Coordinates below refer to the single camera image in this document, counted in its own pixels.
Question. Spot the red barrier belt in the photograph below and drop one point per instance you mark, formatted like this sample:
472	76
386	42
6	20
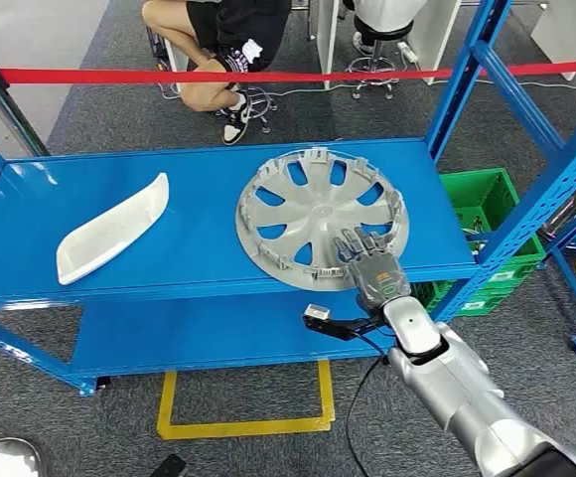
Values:
218	76

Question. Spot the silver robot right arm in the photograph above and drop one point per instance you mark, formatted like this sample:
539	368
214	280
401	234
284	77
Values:
466	395

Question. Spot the white curved trim part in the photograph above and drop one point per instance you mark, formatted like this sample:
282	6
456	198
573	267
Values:
114	230

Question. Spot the white desk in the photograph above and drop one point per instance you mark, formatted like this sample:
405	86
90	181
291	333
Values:
327	39
566	33
176	59

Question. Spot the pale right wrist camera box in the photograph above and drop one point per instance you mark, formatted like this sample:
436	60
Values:
317	312

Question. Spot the black robot foot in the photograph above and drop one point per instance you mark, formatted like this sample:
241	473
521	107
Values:
168	467

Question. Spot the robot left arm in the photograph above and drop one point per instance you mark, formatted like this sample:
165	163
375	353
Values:
5	461

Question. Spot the green plastic crate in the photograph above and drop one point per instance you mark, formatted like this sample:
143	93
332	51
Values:
487	191
496	299

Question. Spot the chrome swivel stool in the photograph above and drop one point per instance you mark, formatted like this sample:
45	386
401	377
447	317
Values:
257	100

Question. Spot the silver wheel hubcap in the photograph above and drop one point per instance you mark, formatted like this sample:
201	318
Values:
312	210

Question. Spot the black seat swivel stool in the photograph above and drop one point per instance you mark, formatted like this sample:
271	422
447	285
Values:
382	31

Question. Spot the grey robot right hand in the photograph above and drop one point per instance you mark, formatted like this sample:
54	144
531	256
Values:
377	273

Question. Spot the person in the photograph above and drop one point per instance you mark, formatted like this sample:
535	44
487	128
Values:
238	26
387	10

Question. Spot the white power strip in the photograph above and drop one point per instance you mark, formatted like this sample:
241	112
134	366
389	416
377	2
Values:
408	51

